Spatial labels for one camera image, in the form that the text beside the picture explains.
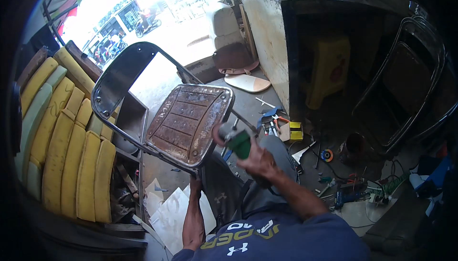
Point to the stacked chrome folding chairs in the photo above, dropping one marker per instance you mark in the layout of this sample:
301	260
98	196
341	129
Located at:
404	82

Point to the yellow plastic stool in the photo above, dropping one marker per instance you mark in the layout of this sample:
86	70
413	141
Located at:
327	71

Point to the white triangular scraper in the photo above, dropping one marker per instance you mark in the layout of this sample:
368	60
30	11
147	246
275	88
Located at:
301	153

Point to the blue power drill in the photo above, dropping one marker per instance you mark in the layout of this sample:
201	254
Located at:
349	197

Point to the pale wooden seat board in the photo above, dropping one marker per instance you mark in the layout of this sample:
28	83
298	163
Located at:
248	82

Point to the green angle grinder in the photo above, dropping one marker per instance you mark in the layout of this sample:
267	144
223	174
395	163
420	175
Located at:
238	141

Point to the small yellow box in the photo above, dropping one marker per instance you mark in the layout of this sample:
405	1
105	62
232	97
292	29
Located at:
296	130

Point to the brown padded seat board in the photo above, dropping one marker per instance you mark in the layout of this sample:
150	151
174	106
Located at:
238	68

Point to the person's body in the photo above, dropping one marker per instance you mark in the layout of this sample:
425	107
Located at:
286	236

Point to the rusty metal folding chair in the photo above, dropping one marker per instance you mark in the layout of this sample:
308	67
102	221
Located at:
186	121

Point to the rusty brown pot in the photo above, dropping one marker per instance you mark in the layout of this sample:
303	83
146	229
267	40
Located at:
353	146

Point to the colourful flap disc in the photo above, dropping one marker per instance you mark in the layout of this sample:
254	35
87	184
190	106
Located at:
327	155

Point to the stack of yellow foam cushions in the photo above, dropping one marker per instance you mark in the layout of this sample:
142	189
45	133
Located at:
68	143

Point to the white paper sheets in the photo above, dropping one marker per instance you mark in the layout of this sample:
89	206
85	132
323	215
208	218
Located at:
171	214

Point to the person's right fingers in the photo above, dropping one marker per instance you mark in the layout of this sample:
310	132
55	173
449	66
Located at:
246	160

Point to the white power strip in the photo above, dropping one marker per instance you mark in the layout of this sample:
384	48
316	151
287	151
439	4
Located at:
380	198

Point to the person's right hand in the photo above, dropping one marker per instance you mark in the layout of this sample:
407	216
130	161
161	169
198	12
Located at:
261	162

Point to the person's left hand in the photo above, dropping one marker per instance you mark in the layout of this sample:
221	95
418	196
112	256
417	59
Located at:
195	185

